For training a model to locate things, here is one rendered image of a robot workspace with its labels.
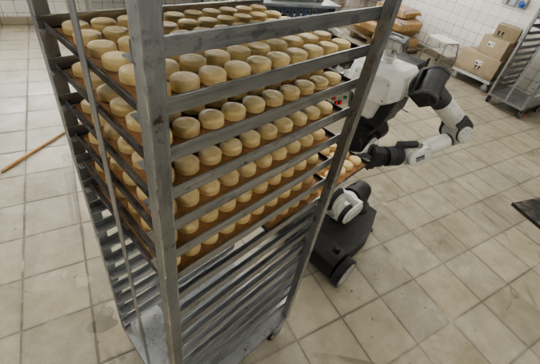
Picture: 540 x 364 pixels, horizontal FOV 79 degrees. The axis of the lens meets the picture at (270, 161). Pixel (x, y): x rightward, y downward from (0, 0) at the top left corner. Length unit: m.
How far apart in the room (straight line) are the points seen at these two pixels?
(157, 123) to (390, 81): 1.18
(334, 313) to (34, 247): 1.78
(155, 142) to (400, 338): 1.88
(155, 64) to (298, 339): 1.71
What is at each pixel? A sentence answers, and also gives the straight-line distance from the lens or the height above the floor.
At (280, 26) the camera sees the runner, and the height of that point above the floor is 1.60.
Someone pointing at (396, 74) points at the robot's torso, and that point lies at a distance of 1.53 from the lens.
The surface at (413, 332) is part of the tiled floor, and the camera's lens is 2.22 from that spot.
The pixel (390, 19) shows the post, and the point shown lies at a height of 1.58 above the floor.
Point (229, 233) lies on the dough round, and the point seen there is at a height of 1.04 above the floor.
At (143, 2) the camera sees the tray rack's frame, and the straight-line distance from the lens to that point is 0.41.
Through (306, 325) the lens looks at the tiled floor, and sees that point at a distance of 2.00.
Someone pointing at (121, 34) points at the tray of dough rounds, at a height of 1.51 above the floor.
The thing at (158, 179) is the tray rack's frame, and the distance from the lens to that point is 0.54.
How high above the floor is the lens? 1.76
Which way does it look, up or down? 38 degrees down
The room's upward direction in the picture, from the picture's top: 10 degrees clockwise
